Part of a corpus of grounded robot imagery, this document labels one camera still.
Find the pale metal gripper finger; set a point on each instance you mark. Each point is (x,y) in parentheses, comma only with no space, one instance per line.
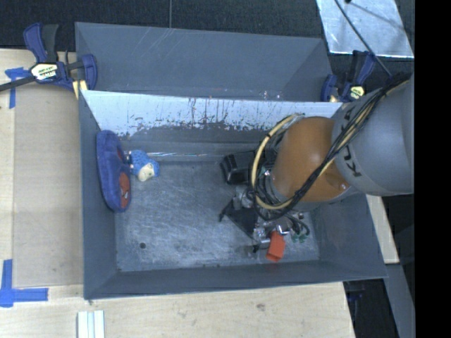
(261,238)
(283,229)

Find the orange-red block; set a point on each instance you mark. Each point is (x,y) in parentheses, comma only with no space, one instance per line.
(275,246)

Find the grey metal bin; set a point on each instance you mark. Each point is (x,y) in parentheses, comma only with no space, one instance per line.
(183,224)

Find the blue and cream toy figure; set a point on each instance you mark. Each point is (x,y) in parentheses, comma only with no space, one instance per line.
(144,165)

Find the blue and red oval toy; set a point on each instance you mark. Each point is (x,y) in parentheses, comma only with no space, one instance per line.
(112,174)

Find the pale wood flat board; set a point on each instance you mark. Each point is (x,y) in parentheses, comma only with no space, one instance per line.
(46,188)

